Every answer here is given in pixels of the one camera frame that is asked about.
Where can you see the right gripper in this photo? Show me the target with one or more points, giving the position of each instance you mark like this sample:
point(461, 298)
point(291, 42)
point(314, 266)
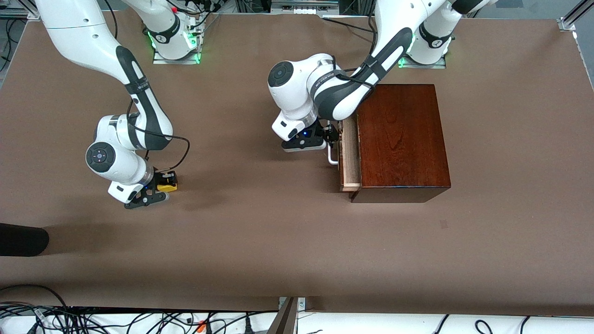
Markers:
point(160, 178)

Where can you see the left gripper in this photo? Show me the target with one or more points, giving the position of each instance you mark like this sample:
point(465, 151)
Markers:
point(321, 128)

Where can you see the yellow block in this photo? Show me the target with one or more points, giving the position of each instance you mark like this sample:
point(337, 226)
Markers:
point(167, 188)

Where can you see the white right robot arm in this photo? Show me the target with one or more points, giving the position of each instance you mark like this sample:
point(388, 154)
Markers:
point(74, 28)

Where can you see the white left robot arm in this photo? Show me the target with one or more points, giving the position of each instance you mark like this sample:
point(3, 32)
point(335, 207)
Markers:
point(297, 93)

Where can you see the dark wooden cabinet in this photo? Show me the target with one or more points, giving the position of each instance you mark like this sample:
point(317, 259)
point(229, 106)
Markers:
point(403, 139)

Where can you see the black rounded object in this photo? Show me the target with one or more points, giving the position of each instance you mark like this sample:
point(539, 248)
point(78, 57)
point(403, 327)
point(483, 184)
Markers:
point(23, 239)

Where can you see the dark grey metal beam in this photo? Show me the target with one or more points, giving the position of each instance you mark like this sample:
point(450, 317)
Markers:
point(284, 322)

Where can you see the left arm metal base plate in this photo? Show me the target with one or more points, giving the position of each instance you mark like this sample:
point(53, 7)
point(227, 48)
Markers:
point(422, 66)

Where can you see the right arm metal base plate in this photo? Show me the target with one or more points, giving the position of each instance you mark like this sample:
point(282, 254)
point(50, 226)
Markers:
point(176, 61)

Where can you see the metal frame with white sockets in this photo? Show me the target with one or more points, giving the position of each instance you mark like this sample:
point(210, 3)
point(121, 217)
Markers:
point(304, 7)

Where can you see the silver corner bracket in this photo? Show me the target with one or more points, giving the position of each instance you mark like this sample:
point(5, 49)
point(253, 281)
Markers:
point(301, 304)

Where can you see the aluminium profile rail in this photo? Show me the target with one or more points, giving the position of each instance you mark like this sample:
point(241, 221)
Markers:
point(18, 15)
point(573, 21)

